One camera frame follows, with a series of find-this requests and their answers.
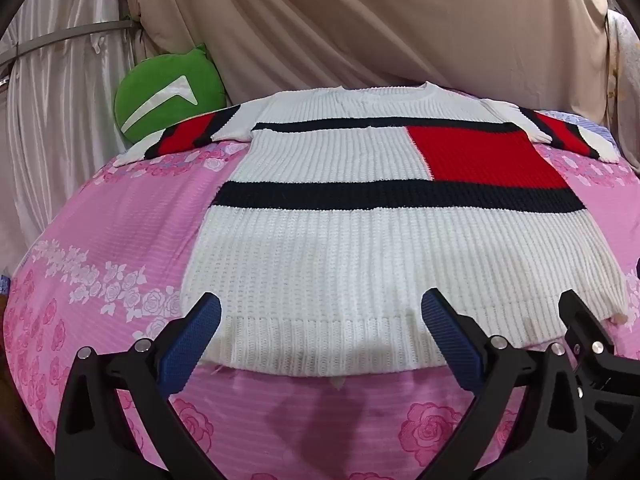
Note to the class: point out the white satin curtain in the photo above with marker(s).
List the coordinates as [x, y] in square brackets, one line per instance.
[65, 125]

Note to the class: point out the cream patterned curtain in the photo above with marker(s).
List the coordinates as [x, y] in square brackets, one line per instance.
[625, 85]

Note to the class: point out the pink floral bedsheet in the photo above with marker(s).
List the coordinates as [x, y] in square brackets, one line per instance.
[100, 220]

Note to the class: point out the green round cushion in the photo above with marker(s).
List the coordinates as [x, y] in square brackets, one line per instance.
[150, 90]

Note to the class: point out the beige curtain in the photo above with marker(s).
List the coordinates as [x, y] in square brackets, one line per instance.
[375, 20]

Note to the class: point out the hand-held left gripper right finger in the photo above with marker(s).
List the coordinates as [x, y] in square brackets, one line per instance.
[447, 340]

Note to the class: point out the white red black knit sweater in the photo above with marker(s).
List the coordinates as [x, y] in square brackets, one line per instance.
[325, 260]

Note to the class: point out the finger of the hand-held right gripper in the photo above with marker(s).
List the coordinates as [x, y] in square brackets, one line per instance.
[582, 322]

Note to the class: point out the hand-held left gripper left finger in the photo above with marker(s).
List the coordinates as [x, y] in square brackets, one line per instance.
[192, 340]

